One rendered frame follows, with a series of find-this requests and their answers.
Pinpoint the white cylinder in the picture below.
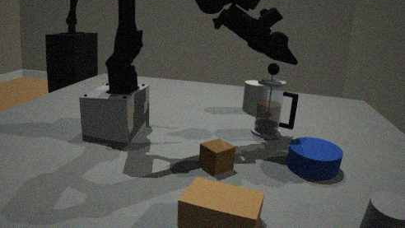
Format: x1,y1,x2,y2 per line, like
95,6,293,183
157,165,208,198
243,80,258,114

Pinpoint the tan rectangular box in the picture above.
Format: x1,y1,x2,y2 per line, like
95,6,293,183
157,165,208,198
177,177,265,228

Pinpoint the glass french press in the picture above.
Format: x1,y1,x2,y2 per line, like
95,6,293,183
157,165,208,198
251,63,299,138

